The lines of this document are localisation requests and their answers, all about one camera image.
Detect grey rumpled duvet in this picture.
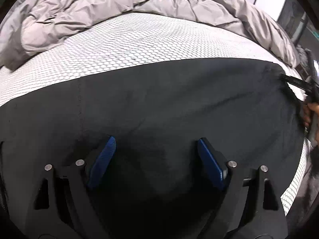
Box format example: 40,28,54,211
1,0,299,70

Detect dark wardrobe shelf unit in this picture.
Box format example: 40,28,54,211
277,0,319,62

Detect right hand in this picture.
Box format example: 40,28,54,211
302,103,319,130

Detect black pants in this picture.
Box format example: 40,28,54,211
1,58,304,238

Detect white honeycomb mattress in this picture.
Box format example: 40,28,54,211
1,13,297,104

